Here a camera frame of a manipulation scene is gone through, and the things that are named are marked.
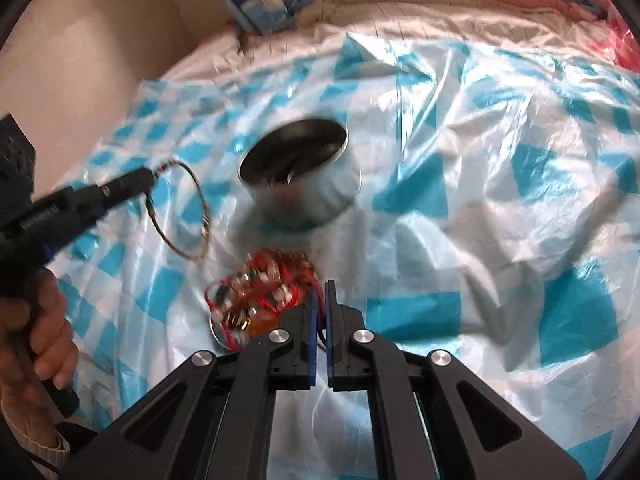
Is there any left hand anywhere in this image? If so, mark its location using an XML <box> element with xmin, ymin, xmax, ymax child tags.
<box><xmin>1</xmin><ymin>269</ymin><xmax>78</xmax><ymax>417</ymax></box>

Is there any round silver metal tin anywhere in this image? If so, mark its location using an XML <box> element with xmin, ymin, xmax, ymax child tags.
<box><xmin>238</xmin><ymin>117</ymin><xmax>361</xmax><ymax>230</ymax></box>

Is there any striped beige bed sheet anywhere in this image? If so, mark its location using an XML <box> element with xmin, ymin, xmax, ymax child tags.
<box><xmin>163</xmin><ymin>0</ymin><xmax>616</xmax><ymax>81</ymax></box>

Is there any red white checkered plastic bag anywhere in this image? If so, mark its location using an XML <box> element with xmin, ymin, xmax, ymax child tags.
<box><xmin>590</xmin><ymin>0</ymin><xmax>640</xmax><ymax>73</ymax></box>

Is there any silver wire hoop bangle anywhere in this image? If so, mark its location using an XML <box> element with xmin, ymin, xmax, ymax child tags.
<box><xmin>144</xmin><ymin>158</ymin><xmax>212</xmax><ymax>262</ymax></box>

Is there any blue white checkered plastic sheet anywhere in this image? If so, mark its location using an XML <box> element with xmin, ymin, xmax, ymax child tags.
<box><xmin>53</xmin><ymin>34</ymin><xmax>639</xmax><ymax>478</ymax></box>

